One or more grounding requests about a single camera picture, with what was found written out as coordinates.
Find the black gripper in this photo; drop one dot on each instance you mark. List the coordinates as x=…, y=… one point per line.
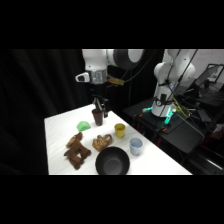
x=98, y=90

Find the yellow cup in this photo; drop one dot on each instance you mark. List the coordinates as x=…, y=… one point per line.
x=119, y=130

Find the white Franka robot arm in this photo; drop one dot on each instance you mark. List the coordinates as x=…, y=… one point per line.
x=96, y=59

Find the maroon cup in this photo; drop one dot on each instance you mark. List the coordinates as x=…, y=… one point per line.
x=98, y=118

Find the light blue cup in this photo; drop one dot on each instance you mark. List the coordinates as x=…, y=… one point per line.
x=136, y=146

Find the black bowl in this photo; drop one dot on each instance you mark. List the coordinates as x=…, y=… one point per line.
x=112, y=162

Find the green plastic object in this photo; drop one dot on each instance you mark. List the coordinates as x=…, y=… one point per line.
x=83, y=126

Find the brown plush toy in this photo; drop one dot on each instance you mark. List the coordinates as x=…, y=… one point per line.
x=77, y=150

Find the black curtain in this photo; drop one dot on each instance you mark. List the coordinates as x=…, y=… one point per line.
x=36, y=90

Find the green base light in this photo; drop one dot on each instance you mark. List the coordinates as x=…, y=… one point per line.
x=168, y=117

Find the black robot stand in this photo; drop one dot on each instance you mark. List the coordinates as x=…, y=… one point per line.
x=181, y=135

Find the dark laptop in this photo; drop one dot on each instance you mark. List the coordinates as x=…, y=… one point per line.
x=206, y=77

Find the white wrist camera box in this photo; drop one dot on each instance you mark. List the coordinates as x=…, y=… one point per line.
x=82, y=77

